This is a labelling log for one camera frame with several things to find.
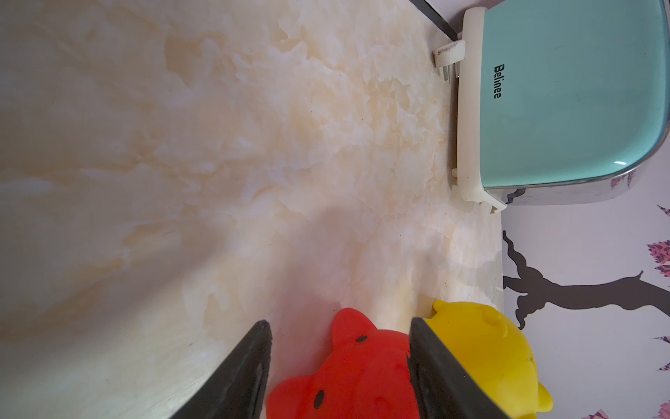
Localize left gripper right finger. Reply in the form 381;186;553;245
408;317;508;419

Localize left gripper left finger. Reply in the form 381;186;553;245
172;321;272;419

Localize yellow piggy bank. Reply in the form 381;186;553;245
426;300;554;418

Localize red piggy bank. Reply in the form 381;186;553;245
266;308;420;418

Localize mint chrome toaster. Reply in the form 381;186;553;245
454;0;669;212

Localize small white wall plug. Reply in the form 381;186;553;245
433;39;466;82

